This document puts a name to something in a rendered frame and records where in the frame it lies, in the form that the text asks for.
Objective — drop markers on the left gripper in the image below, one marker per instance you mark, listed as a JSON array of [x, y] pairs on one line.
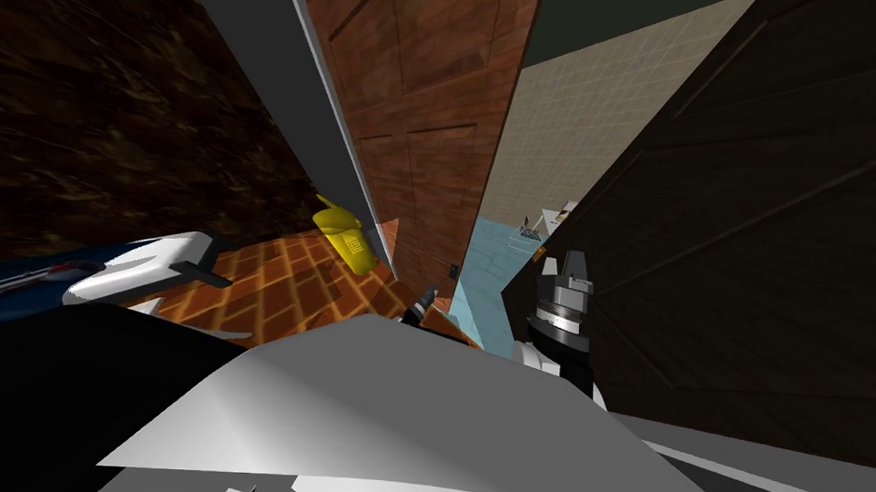
[[157, 262]]

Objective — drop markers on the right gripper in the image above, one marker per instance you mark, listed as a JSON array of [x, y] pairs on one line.
[[564, 293]]

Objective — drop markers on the white bathroom fixture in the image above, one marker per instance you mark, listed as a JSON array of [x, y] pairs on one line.
[[558, 215]]

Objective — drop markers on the yellow plastic container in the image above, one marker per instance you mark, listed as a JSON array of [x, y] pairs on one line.
[[345, 235]]

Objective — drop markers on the brown wooden panel door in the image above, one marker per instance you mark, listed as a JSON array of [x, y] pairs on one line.
[[427, 129]]

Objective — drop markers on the dark wooden door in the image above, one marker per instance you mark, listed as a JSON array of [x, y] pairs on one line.
[[759, 235]]

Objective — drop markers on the blue furniture piece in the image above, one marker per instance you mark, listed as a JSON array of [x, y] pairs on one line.
[[14, 289]]

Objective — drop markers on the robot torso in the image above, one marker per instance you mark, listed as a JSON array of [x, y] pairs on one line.
[[403, 412]]

